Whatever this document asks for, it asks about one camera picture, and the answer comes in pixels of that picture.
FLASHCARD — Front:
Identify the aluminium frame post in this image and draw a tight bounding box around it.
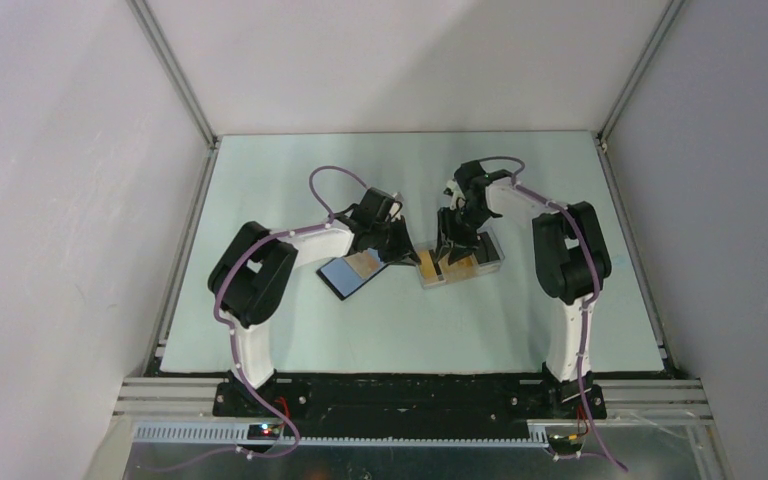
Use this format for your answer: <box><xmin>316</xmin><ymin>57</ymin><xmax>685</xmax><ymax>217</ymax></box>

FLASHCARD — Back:
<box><xmin>126</xmin><ymin>0</ymin><xmax>218</xmax><ymax>149</ymax></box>
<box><xmin>595</xmin><ymin>0</ymin><xmax>687</xmax><ymax>152</ymax></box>

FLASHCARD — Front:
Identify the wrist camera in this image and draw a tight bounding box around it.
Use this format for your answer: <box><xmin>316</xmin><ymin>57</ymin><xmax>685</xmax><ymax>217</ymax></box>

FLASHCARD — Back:
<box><xmin>387</xmin><ymin>192</ymin><xmax>403</xmax><ymax>221</ymax></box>
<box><xmin>444</xmin><ymin>180</ymin><xmax>459</xmax><ymax>197</ymax></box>

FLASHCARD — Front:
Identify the controller board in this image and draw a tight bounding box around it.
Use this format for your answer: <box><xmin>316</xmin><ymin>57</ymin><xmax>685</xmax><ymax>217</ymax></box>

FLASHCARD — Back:
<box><xmin>246</xmin><ymin>423</ymin><xmax>283</xmax><ymax>442</ymax></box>
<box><xmin>546</xmin><ymin>432</ymin><xmax>588</xmax><ymax>461</ymax></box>

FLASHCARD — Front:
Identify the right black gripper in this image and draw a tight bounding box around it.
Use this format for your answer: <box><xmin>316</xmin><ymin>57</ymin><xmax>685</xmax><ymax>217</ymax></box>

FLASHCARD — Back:
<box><xmin>434</xmin><ymin>204</ymin><xmax>494</xmax><ymax>266</ymax></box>

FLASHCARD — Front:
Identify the clear plastic card tray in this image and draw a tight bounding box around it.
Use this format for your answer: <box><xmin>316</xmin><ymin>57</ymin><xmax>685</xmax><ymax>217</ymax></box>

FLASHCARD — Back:
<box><xmin>414</xmin><ymin>228</ymin><xmax>504</xmax><ymax>289</ymax></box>

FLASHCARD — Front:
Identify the left controller board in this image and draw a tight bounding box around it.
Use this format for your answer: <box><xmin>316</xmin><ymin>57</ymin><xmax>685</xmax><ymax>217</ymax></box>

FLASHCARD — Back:
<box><xmin>246</xmin><ymin>423</ymin><xmax>283</xmax><ymax>442</ymax></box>

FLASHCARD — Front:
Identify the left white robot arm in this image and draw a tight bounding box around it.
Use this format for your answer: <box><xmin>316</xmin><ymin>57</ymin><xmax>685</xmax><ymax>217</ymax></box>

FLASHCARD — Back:
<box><xmin>208</xmin><ymin>187</ymin><xmax>419</xmax><ymax>417</ymax></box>

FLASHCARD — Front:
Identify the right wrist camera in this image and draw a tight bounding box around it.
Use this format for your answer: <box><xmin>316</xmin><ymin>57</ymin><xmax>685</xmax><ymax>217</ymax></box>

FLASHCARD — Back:
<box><xmin>444</xmin><ymin>180</ymin><xmax>459</xmax><ymax>197</ymax></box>

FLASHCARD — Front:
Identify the black card holder wallet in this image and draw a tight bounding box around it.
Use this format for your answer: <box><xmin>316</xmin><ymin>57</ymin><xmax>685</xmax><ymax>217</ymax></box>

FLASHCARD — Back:
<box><xmin>316</xmin><ymin>256</ymin><xmax>387</xmax><ymax>301</ymax></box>

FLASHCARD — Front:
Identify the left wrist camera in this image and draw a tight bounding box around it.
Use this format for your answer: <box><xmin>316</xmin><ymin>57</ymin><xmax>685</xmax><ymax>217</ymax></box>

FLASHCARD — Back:
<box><xmin>387</xmin><ymin>192</ymin><xmax>403</xmax><ymax>221</ymax></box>

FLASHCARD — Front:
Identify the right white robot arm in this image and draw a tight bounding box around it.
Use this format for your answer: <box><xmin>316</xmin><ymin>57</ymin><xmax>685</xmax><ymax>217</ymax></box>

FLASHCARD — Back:
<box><xmin>434</xmin><ymin>159</ymin><xmax>612</xmax><ymax>418</ymax></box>

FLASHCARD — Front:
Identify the right controller board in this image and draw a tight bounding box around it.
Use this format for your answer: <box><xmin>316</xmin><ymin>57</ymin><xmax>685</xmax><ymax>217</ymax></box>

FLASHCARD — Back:
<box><xmin>546</xmin><ymin>432</ymin><xmax>588</xmax><ymax>461</ymax></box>

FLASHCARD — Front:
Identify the left aluminium frame post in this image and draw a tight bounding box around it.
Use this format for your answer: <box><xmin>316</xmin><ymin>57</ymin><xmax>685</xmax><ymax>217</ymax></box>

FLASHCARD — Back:
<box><xmin>126</xmin><ymin>0</ymin><xmax>218</xmax><ymax>149</ymax></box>

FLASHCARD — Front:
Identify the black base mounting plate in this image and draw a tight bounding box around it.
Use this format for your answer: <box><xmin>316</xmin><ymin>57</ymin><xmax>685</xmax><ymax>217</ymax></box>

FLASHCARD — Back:
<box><xmin>212</xmin><ymin>373</ymin><xmax>607</xmax><ymax>441</ymax></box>

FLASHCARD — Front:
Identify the black credit card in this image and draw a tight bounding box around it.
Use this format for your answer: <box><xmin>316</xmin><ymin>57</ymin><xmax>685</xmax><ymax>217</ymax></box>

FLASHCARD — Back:
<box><xmin>474</xmin><ymin>231</ymin><xmax>501</xmax><ymax>266</ymax></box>

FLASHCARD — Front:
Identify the orange credit card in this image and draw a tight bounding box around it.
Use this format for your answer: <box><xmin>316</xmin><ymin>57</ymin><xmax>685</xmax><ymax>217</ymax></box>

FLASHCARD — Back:
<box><xmin>345</xmin><ymin>252</ymin><xmax>386</xmax><ymax>279</ymax></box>
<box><xmin>417</xmin><ymin>249</ymin><xmax>445</xmax><ymax>288</ymax></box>

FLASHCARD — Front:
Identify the orange VIP card in tray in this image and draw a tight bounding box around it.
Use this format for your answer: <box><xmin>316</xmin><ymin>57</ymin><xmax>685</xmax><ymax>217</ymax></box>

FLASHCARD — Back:
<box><xmin>442</xmin><ymin>256</ymin><xmax>476</xmax><ymax>278</ymax></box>

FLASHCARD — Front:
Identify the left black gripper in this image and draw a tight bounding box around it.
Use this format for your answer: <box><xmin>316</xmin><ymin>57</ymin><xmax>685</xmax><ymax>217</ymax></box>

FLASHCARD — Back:
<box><xmin>370</xmin><ymin>216</ymin><xmax>421</xmax><ymax>268</ymax></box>

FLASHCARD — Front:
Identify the right aluminium frame post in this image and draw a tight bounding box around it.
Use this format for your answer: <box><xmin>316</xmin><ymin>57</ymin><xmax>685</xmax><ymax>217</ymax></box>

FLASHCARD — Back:
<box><xmin>595</xmin><ymin>0</ymin><xmax>687</xmax><ymax>152</ymax></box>

